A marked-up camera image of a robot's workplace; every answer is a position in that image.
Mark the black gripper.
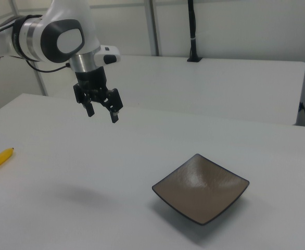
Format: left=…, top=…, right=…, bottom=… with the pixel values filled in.
left=73, top=66, right=124, bottom=124

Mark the brown square ceramic plate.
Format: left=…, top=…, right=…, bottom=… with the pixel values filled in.
left=151, top=153, right=250, bottom=226

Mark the black camera stand pole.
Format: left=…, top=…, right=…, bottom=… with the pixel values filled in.
left=186, top=0, right=202, bottom=63

